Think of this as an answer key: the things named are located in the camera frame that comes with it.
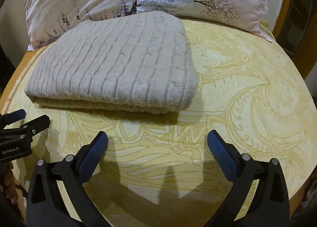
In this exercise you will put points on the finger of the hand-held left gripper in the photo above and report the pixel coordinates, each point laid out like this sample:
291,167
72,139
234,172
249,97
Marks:
37,123
14,116

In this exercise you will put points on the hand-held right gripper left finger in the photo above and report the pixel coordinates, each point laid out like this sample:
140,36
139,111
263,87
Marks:
95,152

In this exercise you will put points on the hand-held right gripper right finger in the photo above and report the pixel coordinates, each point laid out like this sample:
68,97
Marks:
223,155

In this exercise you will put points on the orange bed sheet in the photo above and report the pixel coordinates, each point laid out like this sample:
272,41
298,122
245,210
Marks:
22,63

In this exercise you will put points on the yellow patterned blanket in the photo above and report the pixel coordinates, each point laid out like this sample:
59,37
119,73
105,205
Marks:
247,93

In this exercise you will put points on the wooden bed frame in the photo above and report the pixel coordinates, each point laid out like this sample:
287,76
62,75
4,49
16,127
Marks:
284,18

